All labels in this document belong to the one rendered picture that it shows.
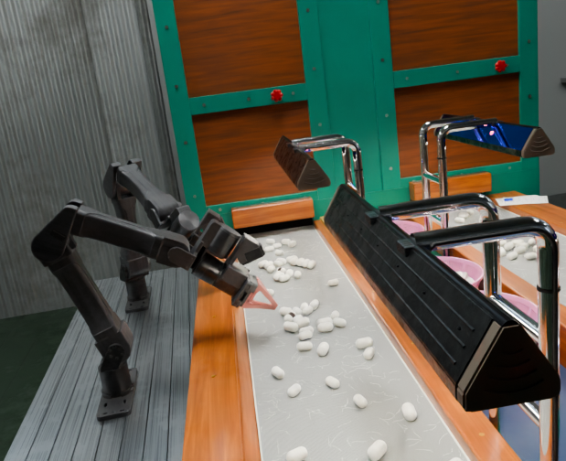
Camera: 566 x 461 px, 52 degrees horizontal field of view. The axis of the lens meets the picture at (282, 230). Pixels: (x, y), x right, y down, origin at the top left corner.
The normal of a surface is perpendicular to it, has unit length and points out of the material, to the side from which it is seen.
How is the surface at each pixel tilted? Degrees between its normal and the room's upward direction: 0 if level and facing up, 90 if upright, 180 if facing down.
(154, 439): 0
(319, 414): 0
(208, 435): 0
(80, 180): 90
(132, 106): 90
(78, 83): 90
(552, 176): 90
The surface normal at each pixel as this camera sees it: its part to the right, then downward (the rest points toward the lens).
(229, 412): -0.12, -0.96
